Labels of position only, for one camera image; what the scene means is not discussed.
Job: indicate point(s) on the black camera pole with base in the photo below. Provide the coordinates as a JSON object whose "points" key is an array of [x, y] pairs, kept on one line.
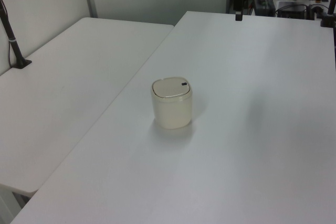
{"points": [[12, 40]]}

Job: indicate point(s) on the cream plastic trash bin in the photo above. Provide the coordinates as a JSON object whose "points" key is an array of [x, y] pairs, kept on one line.
{"points": [[172, 112]]}

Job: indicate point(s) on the dark device with green part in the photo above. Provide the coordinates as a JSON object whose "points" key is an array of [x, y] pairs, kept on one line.
{"points": [[263, 5]]}

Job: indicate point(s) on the black camera stand with clamp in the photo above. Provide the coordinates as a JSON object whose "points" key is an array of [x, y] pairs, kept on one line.
{"points": [[329, 14]]}

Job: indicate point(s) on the beige trash bin lid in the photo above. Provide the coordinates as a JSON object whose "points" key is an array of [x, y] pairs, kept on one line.
{"points": [[169, 87]]}

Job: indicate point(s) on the black electronics box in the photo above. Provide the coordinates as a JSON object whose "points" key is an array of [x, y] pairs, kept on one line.
{"points": [[292, 9]]}

